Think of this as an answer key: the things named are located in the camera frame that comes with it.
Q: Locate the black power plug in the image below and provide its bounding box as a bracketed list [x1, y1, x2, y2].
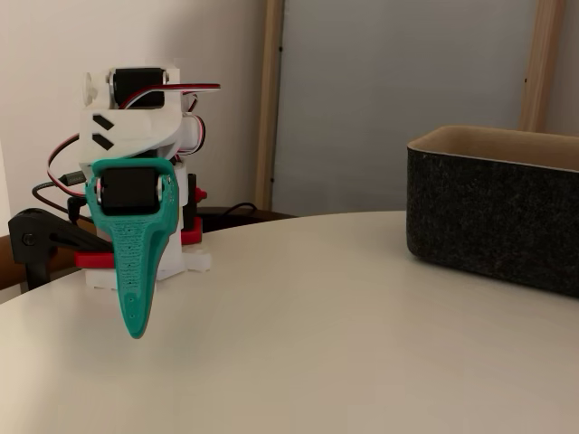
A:
[66, 196, 88, 223]

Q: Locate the black and red table clamp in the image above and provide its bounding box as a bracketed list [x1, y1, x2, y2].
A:
[180, 174, 208, 245]
[7, 206, 117, 290]

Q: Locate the grey USB cable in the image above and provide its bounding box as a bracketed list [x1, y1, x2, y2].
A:
[31, 173, 88, 216]

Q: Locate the black cable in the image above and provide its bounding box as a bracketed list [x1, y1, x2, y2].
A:
[220, 202, 259, 227]

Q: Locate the red white black servo wire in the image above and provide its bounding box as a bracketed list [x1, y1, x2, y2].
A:
[47, 132, 90, 189]

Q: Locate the dark grey felt bin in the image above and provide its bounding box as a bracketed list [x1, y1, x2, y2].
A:
[405, 125, 579, 299]

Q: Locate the wooden framed grey panel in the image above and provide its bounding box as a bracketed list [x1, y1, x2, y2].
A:
[255, 0, 579, 213]

